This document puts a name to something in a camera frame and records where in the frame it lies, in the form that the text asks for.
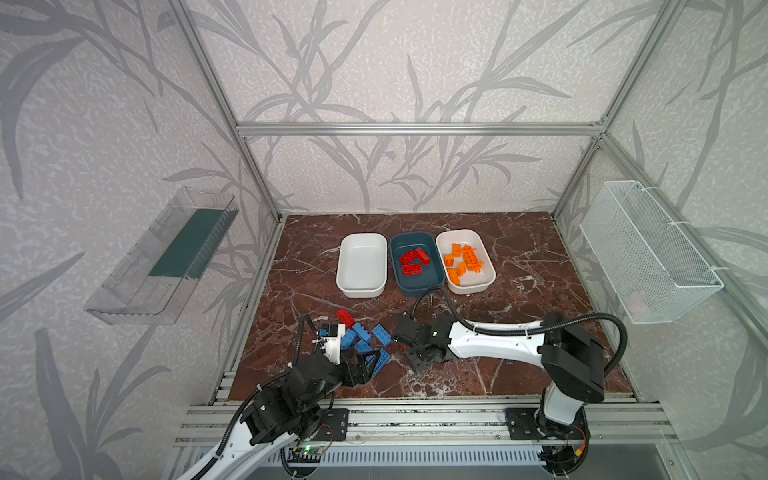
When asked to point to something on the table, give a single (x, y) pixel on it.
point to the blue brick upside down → (382, 359)
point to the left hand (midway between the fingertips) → (373, 348)
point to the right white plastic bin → (472, 283)
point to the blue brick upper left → (362, 331)
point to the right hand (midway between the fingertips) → (417, 345)
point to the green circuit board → (305, 454)
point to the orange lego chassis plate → (471, 259)
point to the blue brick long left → (347, 337)
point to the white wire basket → (657, 275)
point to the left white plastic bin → (362, 265)
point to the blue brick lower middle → (363, 347)
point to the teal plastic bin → (416, 262)
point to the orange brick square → (449, 260)
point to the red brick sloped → (408, 257)
